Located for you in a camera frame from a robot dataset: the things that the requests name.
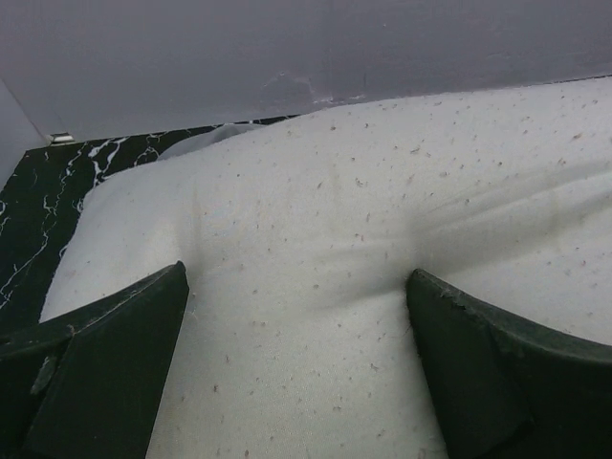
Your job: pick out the grey pillowcase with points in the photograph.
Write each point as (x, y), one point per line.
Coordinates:
(200, 141)

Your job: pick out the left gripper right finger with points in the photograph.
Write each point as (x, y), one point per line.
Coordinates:
(504, 386)

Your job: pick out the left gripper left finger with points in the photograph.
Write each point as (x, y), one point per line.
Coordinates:
(88, 383)

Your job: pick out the aluminium frame rail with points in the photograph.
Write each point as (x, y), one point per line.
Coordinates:
(61, 138)

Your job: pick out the white pillow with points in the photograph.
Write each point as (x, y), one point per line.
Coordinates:
(298, 238)

